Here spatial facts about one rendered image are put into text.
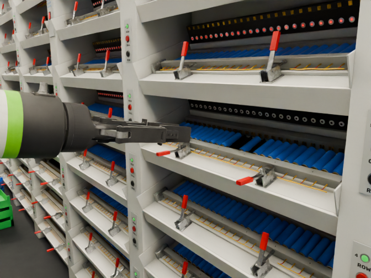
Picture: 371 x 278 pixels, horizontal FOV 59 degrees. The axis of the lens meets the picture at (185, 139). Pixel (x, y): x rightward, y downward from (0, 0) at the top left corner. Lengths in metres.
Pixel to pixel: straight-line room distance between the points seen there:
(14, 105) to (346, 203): 0.49
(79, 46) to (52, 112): 1.18
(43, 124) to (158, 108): 0.58
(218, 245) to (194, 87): 0.38
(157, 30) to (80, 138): 0.58
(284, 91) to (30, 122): 0.40
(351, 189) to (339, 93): 0.15
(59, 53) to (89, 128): 1.13
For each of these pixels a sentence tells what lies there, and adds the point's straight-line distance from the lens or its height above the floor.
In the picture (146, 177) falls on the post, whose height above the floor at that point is 0.80.
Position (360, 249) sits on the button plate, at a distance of 0.58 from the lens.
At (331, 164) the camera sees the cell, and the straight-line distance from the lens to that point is 0.66.
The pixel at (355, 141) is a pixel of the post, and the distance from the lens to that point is 0.54.
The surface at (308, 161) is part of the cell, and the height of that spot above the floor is 0.95.
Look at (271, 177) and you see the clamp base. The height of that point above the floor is 0.92.
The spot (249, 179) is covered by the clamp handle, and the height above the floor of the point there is 0.93.
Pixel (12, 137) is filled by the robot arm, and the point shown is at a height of 1.05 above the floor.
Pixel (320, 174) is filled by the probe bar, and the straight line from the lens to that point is 0.63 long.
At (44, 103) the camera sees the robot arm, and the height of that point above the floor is 1.08.
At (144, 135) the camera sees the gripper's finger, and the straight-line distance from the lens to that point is 0.52.
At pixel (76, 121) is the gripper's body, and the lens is 0.49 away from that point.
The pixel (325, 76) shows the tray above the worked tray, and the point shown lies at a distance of 0.60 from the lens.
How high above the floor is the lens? 1.13
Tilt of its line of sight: 12 degrees down
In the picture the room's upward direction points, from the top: straight up
